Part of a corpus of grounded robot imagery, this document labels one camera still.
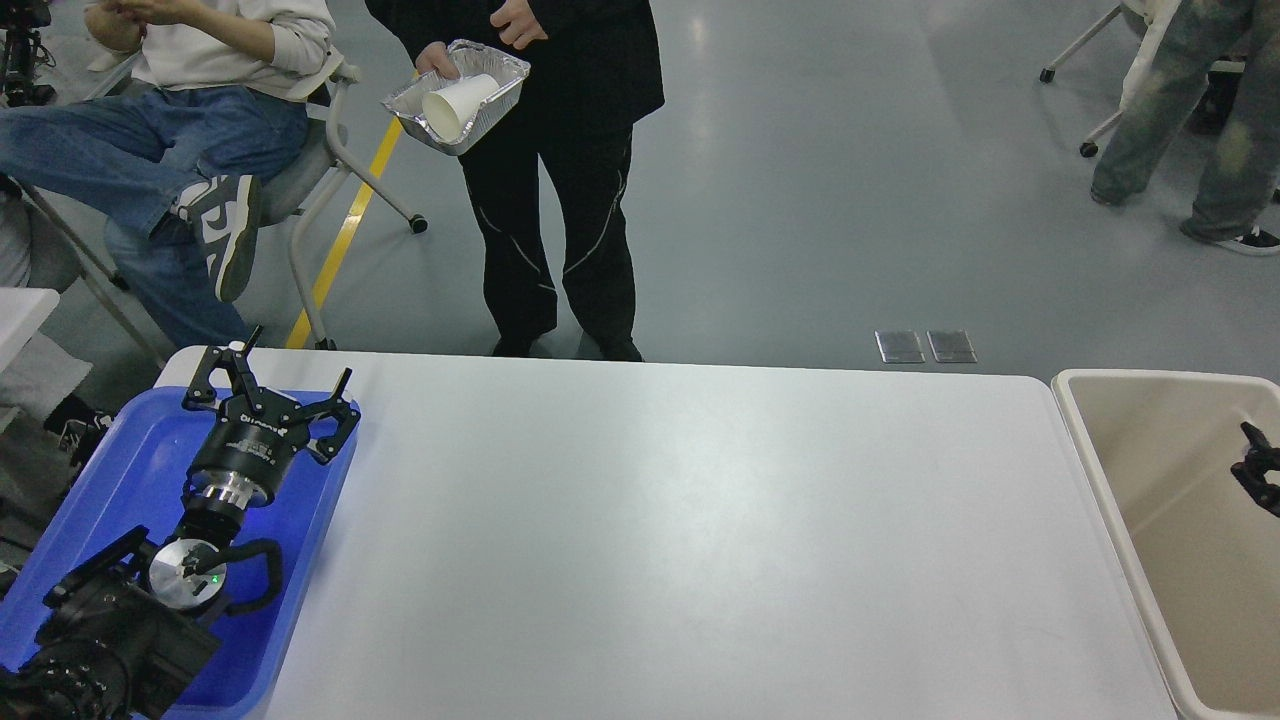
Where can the seated person in jeans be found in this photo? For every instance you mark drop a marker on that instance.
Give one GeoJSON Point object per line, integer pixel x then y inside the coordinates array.
{"type": "Point", "coordinates": [177, 169]}

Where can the metal floor plate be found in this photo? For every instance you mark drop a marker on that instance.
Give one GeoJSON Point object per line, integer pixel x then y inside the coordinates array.
{"type": "Point", "coordinates": [952, 347]}
{"type": "Point", "coordinates": [900, 347]}

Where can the black tripod equipment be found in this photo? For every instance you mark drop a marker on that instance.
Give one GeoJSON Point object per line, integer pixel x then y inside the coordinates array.
{"type": "Point", "coordinates": [23, 51]}

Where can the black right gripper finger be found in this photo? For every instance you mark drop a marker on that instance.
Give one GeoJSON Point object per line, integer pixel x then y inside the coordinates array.
{"type": "Point", "coordinates": [1259, 448]}
{"type": "Point", "coordinates": [1251, 476]}

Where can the right metal floor plate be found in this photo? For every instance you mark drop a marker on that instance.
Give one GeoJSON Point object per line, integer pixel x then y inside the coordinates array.
{"type": "Point", "coordinates": [952, 347]}

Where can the aluminium foil tray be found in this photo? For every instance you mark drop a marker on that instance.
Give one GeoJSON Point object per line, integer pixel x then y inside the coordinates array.
{"type": "Point", "coordinates": [470, 59]}

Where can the person in green trousers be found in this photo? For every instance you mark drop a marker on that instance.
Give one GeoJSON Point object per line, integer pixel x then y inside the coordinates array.
{"type": "Point", "coordinates": [1239, 178]}

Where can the white chair far right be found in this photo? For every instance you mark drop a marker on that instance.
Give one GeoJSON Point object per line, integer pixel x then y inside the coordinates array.
{"type": "Point", "coordinates": [1132, 31]}

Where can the white paper cup in tray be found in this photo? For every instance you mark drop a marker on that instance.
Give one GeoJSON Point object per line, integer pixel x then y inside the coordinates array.
{"type": "Point", "coordinates": [448, 109]}

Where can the left metal floor plate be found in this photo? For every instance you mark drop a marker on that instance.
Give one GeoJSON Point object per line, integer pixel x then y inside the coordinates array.
{"type": "Point", "coordinates": [900, 347]}

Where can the black sneaker left edge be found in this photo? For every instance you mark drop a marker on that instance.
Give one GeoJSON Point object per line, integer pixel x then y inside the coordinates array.
{"type": "Point", "coordinates": [79, 428]}

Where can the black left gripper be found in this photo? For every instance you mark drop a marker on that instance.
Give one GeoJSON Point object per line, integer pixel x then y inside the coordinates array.
{"type": "Point", "coordinates": [248, 440]}

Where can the grey rolling chair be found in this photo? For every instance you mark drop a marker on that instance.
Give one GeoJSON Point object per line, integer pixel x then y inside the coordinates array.
{"type": "Point", "coordinates": [301, 190]}

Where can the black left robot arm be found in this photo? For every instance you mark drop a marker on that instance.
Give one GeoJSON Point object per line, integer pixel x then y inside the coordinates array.
{"type": "Point", "coordinates": [168, 583]}

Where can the beige plastic bin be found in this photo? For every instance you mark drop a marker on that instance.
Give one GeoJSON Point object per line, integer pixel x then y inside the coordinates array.
{"type": "Point", "coordinates": [1198, 553]}

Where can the standing person in black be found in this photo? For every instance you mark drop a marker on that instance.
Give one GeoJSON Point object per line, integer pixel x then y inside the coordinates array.
{"type": "Point", "coordinates": [547, 182]}

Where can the blue plastic tray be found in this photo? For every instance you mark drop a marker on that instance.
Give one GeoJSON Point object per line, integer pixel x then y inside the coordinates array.
{"type": "Point", "coordinates": [135, 479]}

